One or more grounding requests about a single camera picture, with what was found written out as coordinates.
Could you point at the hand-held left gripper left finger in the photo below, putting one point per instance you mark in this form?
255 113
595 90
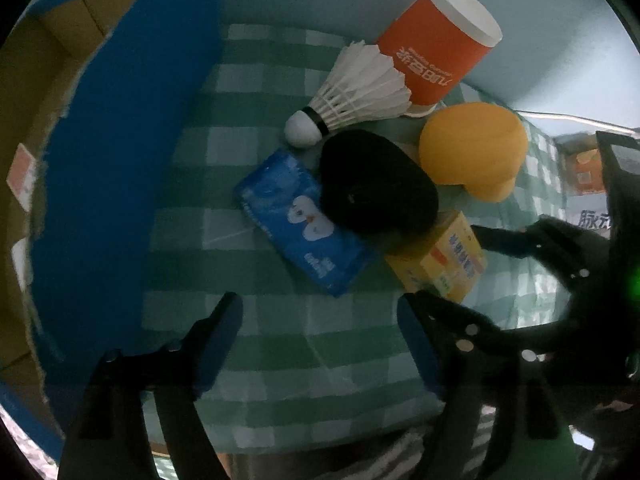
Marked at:
220 340

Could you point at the green checked tablecloth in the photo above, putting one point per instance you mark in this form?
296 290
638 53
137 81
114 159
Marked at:
240 280

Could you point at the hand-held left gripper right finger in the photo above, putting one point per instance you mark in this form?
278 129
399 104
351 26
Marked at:
420 355

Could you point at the orange printed box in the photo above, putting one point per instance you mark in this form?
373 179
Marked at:
585 170

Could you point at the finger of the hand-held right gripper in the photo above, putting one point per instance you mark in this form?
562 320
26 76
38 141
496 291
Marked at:
525 335
530 245

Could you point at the yellow mushroom-shaped toy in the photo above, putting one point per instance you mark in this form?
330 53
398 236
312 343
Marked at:
470 150

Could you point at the white packet with blue print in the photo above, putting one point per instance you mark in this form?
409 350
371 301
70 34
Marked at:
590 212

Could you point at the white feather shuttlecock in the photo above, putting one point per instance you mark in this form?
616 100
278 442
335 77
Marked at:
360 85

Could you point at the yellow carton box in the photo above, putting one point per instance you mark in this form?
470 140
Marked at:
440 265

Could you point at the cardboard box with blue edges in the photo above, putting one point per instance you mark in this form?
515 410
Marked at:
125 160

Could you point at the orange paper cup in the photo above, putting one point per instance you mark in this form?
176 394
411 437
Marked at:
435 50

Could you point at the green striped cloth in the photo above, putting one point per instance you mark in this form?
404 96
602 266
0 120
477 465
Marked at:
400 455

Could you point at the blue tissue packet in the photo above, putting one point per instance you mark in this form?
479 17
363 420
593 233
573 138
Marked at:
300 220

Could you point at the black oval pouch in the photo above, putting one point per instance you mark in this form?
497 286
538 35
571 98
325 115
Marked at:
370 185

